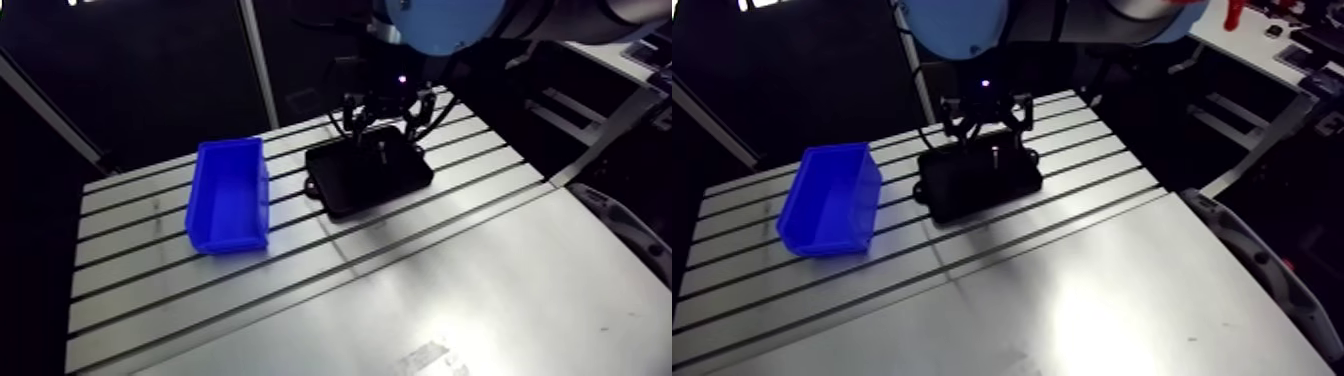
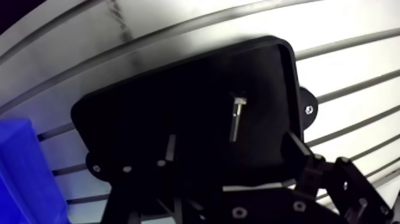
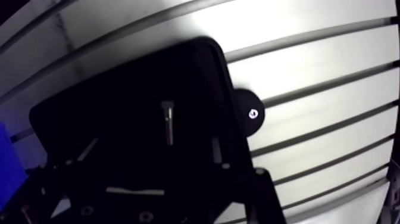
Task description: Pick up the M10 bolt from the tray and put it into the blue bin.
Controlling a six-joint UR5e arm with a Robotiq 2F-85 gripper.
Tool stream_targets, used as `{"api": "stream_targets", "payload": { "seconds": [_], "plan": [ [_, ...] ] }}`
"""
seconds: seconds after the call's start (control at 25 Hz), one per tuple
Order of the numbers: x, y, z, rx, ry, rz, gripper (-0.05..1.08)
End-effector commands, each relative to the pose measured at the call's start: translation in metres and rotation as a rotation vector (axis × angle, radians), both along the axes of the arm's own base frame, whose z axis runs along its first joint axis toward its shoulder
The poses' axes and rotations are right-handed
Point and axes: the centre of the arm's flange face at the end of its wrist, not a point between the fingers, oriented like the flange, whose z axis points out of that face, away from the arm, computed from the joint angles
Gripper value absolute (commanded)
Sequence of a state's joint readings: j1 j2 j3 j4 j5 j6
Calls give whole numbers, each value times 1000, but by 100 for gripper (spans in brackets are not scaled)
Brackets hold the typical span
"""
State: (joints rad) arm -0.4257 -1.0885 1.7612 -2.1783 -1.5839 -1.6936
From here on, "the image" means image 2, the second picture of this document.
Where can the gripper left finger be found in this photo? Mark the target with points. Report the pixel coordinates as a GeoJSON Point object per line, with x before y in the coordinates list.
{"type": "Point", "coordinates": [142, 190]}

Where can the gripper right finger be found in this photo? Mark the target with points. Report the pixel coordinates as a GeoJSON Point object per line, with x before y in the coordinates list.
{"type": "Point", "coordinates": [312, 175]}

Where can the black tray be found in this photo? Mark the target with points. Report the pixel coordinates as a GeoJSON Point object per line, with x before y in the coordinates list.
{"type": "Point", "coordinates": [187, 109]}

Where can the steel bolt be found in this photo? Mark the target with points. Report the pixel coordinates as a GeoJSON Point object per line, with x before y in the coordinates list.
{"type": "Point", "coordinates": [236, 120]}

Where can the blue bin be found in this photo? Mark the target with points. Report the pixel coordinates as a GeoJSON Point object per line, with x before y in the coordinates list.
{"type": "Point", "coordinates": [25, 175]}

